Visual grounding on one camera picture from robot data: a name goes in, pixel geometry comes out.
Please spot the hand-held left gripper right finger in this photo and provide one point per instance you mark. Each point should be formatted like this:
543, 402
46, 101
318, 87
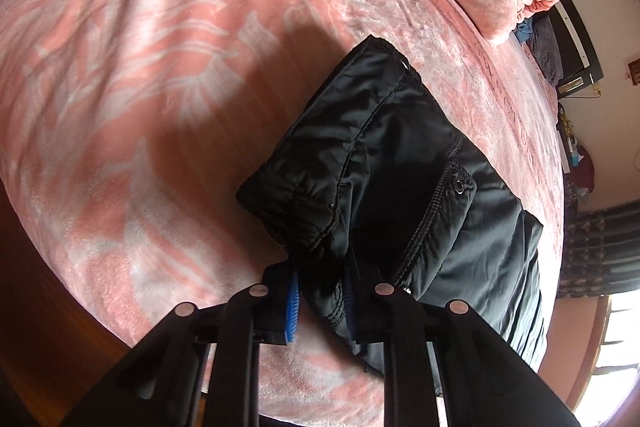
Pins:
351, 304

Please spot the black headboard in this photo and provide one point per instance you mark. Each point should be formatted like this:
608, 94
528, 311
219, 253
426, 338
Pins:
580, 52

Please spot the small brown wall ornament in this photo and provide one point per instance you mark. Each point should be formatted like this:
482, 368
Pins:
636, 72

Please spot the blue cloth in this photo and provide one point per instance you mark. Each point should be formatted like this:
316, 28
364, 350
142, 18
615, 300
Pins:
523, 32

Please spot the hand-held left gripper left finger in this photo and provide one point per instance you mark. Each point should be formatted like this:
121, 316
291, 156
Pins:
293, 307

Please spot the window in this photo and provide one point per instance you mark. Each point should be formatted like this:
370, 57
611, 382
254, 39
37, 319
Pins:
620, 337

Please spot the pink floral bed blanket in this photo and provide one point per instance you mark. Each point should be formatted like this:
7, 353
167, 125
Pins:
150, 57

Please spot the dark patterned curtain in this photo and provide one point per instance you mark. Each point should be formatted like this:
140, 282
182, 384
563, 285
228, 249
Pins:
600, 252

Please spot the dark grey cloth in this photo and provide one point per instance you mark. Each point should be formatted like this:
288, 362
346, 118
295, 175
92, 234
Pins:
546, 49

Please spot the black jacket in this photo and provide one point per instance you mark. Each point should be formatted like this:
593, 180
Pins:
400, 177

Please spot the red cloth item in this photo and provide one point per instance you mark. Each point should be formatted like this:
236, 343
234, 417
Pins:
584, 174

